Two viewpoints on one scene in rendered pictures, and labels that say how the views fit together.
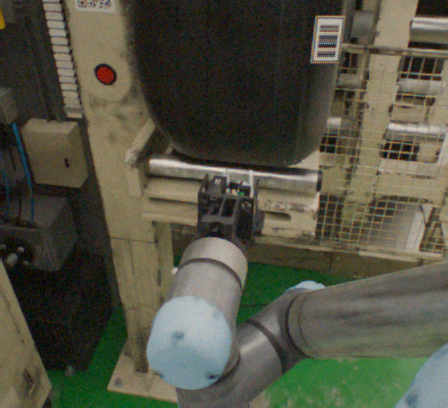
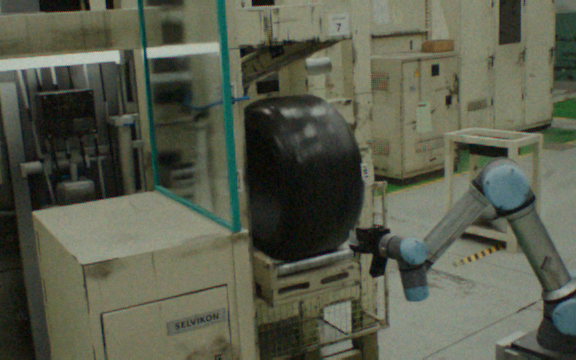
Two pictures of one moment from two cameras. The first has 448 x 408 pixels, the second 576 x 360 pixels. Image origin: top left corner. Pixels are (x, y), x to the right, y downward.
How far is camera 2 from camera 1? 2.00 m
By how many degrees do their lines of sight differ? 42
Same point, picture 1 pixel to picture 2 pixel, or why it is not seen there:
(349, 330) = (446, 232)
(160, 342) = (412, 245)
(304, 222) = (355, 274)
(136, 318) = not seen: outside the picture
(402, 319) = (459, 215)
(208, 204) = (367, 234)
